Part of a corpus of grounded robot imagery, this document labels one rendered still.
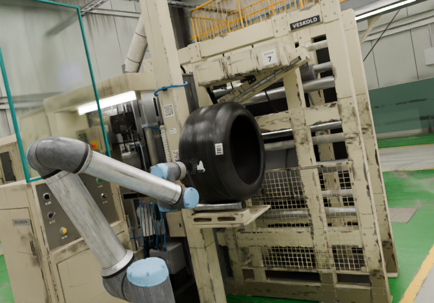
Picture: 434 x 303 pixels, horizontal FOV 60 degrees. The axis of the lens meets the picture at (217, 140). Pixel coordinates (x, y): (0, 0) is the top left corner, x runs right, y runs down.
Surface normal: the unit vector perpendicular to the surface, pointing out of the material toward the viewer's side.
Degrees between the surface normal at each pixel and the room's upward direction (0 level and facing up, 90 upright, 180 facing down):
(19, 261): 90
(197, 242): 90
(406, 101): 90
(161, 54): 90
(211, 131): 61
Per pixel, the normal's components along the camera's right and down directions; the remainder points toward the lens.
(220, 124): 0.19, -0.47
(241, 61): -0.51, 0.15
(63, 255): 0.84, -0.14
